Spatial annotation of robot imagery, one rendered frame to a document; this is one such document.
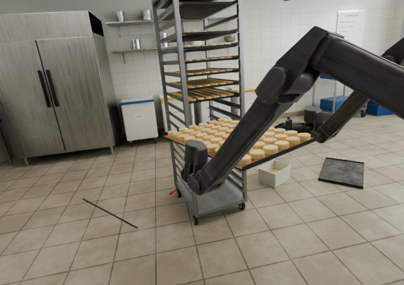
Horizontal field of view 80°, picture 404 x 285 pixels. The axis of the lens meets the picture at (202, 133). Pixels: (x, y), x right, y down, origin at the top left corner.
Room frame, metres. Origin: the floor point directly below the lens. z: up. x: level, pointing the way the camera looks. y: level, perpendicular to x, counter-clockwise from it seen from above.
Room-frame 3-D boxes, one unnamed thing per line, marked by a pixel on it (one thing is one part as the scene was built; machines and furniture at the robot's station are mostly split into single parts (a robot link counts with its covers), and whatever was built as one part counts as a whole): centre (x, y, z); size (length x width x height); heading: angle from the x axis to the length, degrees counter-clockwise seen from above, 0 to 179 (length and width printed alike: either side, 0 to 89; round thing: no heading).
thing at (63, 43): (3.78, 2.11, 1.03); 1.40 x 0.91 x 2.05; 99
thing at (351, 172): (2.39, -1.52, 0.02); 0.60 x 0.40 x 0.03; 145
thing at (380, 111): (4.67, -3.67, 0.10); 0.60 x 0.40 x 0.20; 97
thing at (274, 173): (2.35, -0.75, 0.08); 0.30 x 0.22 x 0.16; 129
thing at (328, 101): (4.59, -2.72, 0.29); 0.56 x 0.38 x 0.20; 107
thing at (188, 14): (2.03, -0.01, 1.68); 0.60 x 0.40 x 0.02; 20
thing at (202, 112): (4.29, -0.23, 0.39); 0.64 x 0.54 x 0.77; 8
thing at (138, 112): (4.08, 1.05, 0.39); 0.64 x 0.54 x 0.77; 12
